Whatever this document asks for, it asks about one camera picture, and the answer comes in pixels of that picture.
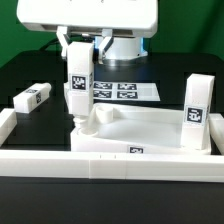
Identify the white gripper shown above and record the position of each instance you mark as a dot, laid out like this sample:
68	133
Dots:
105	18

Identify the white desk top tray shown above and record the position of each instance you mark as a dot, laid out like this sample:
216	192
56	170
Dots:
114	128

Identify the white marker base sheet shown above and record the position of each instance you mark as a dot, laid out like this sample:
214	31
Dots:
125	91

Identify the white U-shaped obstacle frame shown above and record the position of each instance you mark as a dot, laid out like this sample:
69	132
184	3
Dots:
126	166

